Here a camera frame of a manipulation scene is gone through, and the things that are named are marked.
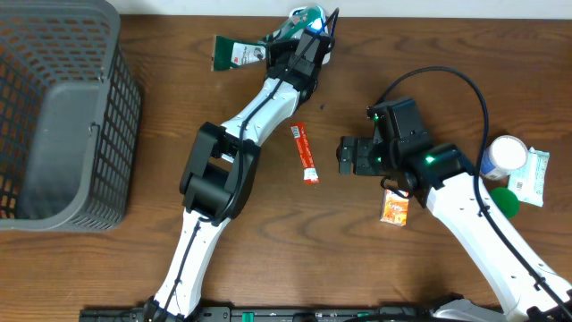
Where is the tall green white packet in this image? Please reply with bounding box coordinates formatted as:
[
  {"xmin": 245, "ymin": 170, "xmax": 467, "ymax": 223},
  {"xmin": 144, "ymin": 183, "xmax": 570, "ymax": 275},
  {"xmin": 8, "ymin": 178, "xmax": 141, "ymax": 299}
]
[{"xmin": 211, "ymin": 5, "xmax": 326, "ymax": 72}]

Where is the red stick sachet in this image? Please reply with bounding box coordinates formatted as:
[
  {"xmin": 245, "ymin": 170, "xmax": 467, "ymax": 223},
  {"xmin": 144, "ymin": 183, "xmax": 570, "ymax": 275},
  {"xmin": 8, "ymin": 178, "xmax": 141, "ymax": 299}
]
[{"xmin": 290, "ymin": 123, "xmax": 319, "ymax": 184}]

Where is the orange snack packet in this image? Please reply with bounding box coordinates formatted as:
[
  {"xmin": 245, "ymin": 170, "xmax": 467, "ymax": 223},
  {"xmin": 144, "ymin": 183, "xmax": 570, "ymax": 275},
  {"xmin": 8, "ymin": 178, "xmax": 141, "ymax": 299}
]
[{"xmin": 381, "ymin": 190, "xmax": 409, "ymax": 226}]

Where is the white tub container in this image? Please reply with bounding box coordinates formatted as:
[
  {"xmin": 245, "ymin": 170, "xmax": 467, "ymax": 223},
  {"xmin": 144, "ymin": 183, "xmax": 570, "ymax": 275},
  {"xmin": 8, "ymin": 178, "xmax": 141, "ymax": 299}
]
[{"xmin": 480, "ymin": 135, "xmax": 528, "ymax": 181}]

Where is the green lid jar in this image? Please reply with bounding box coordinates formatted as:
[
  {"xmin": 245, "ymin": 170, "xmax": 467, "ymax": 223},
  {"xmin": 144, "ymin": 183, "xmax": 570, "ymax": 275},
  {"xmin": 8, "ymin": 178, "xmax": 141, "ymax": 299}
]
[{"xmin": 490, "ymin": 187, "xmax": 520, "ymax": 218}]

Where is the light green tissue packet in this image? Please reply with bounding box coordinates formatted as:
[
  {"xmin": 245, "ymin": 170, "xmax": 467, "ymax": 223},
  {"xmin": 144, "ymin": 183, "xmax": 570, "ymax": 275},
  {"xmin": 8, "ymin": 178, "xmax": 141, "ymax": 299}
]
[{"xmin": 508, "ymin": 148, "xmax": 550, "ymax": 208}]

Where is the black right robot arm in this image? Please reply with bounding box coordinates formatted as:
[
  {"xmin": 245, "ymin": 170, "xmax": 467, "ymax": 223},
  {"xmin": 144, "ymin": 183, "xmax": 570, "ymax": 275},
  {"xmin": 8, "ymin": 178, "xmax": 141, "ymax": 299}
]
[{"xmin": 336, "ymin": 137, "xmax": 571, "ymax": 321}]

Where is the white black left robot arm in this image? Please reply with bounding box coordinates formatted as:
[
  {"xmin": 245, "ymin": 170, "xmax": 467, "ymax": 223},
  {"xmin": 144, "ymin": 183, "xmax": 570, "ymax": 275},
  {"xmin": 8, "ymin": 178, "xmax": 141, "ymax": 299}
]
[{"xmin": 142, "ymin": 34, "xmax": 335, "ymax": 321}]

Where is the white barcode scanner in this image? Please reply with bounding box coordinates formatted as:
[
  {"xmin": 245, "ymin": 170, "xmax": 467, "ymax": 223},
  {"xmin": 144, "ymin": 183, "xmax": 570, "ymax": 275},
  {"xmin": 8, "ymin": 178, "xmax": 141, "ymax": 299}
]
[{"xmin": 287, "ymin": 4, "xmax": 337, "ymax": 64}]

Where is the grey plastic mesh basket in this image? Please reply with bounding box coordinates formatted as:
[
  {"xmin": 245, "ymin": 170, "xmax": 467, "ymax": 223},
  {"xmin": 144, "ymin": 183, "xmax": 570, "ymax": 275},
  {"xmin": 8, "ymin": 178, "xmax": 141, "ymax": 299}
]
[{"xmin": 1, "ymin": 1, "xmax": 142, "ymax": 232}]

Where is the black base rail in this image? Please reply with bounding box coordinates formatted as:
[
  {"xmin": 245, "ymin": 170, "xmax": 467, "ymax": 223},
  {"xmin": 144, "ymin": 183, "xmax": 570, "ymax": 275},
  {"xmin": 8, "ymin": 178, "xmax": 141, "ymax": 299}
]
[{"xmin": 78, "ymin": 307, "xmax": 435, "ymax": 322}]

